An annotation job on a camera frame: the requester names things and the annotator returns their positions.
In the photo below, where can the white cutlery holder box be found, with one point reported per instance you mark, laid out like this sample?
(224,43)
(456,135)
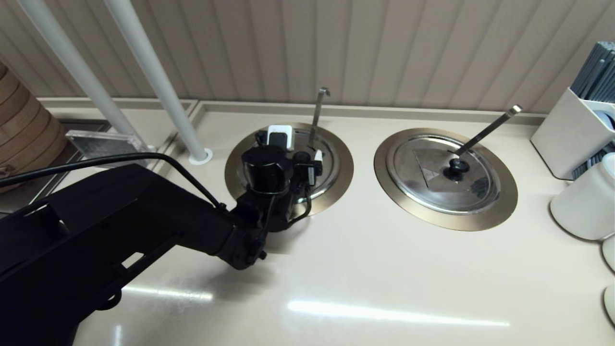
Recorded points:
(557,134)

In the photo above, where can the clear acrylic sign holder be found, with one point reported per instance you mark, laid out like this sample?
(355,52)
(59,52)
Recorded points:
(105,142)

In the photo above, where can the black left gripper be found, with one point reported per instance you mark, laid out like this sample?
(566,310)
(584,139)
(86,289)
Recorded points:
(298,177)

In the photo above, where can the white blue-rimmed round item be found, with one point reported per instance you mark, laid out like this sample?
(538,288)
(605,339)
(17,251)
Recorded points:
(607,120)

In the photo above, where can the steel pot lid black knob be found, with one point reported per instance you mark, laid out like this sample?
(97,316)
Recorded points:
(329,173)
(432,194)

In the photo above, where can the thin white pole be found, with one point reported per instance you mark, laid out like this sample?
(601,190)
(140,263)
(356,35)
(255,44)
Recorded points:
(72,57)

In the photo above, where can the grey chopsticks bundle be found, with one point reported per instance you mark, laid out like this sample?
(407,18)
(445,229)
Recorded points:
(596,72)

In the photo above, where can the stacked bamboo steamer baskets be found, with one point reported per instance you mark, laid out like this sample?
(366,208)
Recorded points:
(24,125)

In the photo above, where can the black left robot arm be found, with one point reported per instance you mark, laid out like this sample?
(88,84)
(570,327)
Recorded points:
(120,216)

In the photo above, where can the white ceramic jar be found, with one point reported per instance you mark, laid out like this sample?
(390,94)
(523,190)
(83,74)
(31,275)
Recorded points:
(584,202)

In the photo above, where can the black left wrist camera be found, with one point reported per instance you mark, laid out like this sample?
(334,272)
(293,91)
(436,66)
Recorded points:
(264,168)

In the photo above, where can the white pole with base flange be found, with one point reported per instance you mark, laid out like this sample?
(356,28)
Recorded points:
(151,67)

